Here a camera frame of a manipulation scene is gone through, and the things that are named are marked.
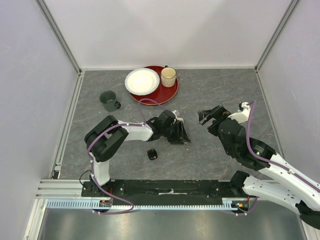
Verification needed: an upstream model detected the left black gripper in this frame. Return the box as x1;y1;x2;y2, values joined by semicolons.
161;120;190;145

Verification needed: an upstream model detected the black earbud charging case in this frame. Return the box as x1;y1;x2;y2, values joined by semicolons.
147;149;158;161

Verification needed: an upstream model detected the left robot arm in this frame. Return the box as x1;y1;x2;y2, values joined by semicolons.
81;109;191;198

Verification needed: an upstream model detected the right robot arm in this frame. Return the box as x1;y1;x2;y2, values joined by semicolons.
198;101;320;229

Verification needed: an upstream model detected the red round tray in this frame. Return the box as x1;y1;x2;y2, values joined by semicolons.
130;77;179;106

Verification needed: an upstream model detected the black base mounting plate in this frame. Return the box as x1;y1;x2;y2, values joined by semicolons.
81;178;261;207

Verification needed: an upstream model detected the beige ceramic cup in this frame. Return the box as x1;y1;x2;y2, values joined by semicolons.
160;65;177;88

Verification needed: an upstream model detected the white paper plate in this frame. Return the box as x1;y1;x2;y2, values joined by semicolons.
124;67;160;96

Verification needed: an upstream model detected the dark green mug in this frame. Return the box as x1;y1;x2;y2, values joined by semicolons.
99;90;122;112

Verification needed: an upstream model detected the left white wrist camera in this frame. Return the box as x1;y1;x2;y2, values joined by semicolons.
172;110;184;122

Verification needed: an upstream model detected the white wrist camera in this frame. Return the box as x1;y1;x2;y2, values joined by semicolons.
228;102;252;124
172;110;184;122

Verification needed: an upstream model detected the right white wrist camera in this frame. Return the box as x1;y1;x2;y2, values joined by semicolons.
228;102;252;124

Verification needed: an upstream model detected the slotted cable duct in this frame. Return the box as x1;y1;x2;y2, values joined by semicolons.
46;199;238;211

